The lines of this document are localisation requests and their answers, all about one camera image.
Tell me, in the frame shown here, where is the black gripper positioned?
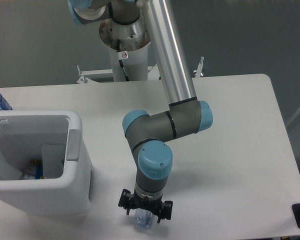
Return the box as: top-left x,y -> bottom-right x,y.
118,188 -> 173,224

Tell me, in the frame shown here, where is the blue snack packet in bin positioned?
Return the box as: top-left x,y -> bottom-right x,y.
20,159 -> 44,180

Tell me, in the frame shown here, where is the white plastic wrapper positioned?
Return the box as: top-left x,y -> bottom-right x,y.
41,143 -> 66,179

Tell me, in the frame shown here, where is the white trash can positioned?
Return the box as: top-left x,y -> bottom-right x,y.
0,110 -> 93,215

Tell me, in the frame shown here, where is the black cable on pedestal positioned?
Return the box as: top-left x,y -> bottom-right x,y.
116,38 -> 131,82

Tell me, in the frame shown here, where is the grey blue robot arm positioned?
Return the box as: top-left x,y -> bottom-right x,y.
68,0 -> 213,228

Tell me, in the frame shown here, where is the clear plastic water bottle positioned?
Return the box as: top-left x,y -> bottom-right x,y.
133,208 -> 155,231

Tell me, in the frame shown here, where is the white base frame with bolts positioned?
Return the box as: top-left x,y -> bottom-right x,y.
77,56 -> 205,84

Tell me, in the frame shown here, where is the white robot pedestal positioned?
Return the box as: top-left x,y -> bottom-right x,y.
99,17 -> 151,82

